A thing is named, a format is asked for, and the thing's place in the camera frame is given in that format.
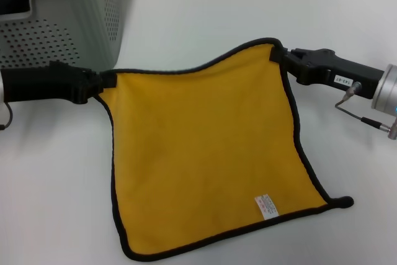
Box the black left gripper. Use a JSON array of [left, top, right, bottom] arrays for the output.
[[1, 60, 117, 106]]

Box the right gripper cable with plugs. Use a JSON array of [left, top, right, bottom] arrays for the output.
[[334, 81, 397, 140]]

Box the grey perforated plastic storage box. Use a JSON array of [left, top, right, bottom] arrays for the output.
[[0, 0, 133, 72]]

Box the yellow and green towel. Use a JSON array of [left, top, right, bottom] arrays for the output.
[[94, 37, 355, 261]]

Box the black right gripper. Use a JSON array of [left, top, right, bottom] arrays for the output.
[[269, 44, 386, 101]]

